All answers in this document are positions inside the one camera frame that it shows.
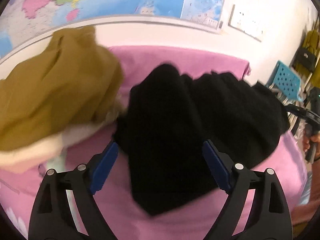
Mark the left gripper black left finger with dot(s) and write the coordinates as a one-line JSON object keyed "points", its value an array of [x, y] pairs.
{"points": [[64, 207]]}

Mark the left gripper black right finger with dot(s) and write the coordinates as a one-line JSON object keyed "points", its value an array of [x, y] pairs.
{"points": [[256, 206]]}

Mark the black coat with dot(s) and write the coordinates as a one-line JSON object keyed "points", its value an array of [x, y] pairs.
{"points": [[169, 117]]}

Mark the right hand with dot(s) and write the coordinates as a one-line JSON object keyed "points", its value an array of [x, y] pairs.
{"points": [[311, 147]]}

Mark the pink bed sheet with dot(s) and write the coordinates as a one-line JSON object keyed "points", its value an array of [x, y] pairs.
{"points": [[183, 137]]}

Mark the blue plastic basket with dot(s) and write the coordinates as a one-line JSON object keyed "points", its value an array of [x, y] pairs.
{"points": [[286, 82]]}

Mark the cream white garment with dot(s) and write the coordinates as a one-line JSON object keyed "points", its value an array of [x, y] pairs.
{"points": [[22, 159]]}

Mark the yellow suitcase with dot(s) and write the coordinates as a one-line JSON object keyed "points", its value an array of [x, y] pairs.
{"points": [[306, 61]]}

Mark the mustard yellow garment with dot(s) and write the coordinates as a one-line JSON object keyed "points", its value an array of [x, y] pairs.
{"points": [[73, 81]]}

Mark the white wall socket panel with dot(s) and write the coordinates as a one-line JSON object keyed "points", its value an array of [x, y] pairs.
{"points": [[245, 21]]}

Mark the wall map poster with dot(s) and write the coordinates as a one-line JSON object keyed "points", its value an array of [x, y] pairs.
{"points": [[25, 19]]}

